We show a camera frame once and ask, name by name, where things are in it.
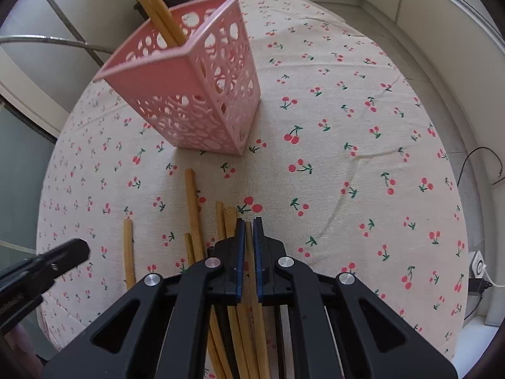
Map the cherry print tablecloth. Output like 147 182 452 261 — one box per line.
35 0 471 379

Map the white stove cabinet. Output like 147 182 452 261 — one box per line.
395 0 505 159

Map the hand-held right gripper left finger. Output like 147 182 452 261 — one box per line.
39 218 247 379

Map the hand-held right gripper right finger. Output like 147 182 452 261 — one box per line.
253 217 459 379

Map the black cable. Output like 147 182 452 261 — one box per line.
459 146 505 190

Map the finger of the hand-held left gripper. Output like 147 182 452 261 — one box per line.
0 238 91 336

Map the metal mop pole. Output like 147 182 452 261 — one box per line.
0 35 116 53

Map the pink perforated plastic basket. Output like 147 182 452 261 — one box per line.
93 0 262 156

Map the white power adapter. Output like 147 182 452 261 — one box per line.
468 250 487 279

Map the frosted glass door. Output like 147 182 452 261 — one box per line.
0 0 135 261

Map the black power adapter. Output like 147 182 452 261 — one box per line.
467 278 494 298

